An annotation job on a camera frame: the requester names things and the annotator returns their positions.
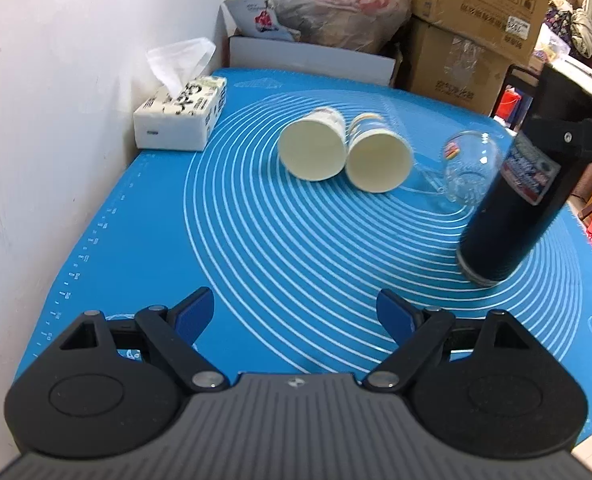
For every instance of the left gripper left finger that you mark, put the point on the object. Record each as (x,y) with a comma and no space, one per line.
(170,334)

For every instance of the white flat cardboard box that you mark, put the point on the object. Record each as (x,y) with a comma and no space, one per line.
(300,57)

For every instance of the white paper cup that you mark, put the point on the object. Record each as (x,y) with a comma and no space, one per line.
(314,147)
(379,159)

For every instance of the left white paper cup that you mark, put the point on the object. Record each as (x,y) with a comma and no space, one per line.
(314,147)

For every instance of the black metal cart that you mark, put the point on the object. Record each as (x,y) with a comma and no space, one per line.
(515,97)

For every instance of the clear glass jar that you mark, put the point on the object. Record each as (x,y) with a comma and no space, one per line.
(470,161)

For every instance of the black tumbler cup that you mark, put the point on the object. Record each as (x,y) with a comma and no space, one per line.
(531,186)

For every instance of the white tissue pack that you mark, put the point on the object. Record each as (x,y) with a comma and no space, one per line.
(183,112)

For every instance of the clear plastic bag red contents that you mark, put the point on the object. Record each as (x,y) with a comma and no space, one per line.
(355,25)

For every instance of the blue silicone baking mat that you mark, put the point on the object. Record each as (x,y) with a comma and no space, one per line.
(296,266)

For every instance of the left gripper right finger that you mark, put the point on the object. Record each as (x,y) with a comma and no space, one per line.
(419,334)

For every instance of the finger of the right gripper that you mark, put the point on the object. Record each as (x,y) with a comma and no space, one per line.
(554,136)

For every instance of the lower brown cardboard box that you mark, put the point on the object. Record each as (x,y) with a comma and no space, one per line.
(452,69)

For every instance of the white printed paper bag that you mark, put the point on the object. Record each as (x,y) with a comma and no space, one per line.
(255,19)

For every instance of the right white paper cup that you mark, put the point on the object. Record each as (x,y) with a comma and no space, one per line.
(379,159)

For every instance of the floral purple bag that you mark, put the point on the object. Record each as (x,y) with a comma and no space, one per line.
(562,22)

